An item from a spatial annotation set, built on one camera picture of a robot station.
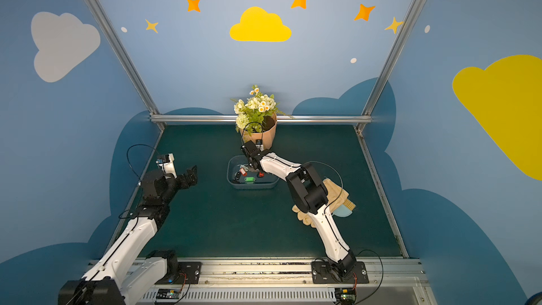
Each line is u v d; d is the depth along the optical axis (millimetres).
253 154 817
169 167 726
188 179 762
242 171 1015
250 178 988
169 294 718
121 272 443
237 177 1004
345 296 729
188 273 750
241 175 1013
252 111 890
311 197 601
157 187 622
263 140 959
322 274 740
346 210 902
